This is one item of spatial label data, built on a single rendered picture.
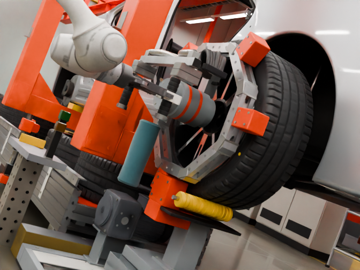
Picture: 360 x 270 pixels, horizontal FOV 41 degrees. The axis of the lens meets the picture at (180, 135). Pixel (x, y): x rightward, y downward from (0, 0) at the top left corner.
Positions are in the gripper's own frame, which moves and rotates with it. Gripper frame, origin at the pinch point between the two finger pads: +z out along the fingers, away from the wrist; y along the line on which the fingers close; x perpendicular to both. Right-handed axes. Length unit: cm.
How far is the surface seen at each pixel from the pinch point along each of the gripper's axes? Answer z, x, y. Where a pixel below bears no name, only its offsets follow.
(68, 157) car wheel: 29, -44, -152
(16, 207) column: -13, -65, -73
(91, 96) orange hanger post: 0, -7, -71
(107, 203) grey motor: 15, -48, -46
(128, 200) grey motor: 21, -43, -40
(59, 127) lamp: -14, -24, -53
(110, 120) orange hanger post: 8, -14, -59
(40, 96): 24, -14, -254
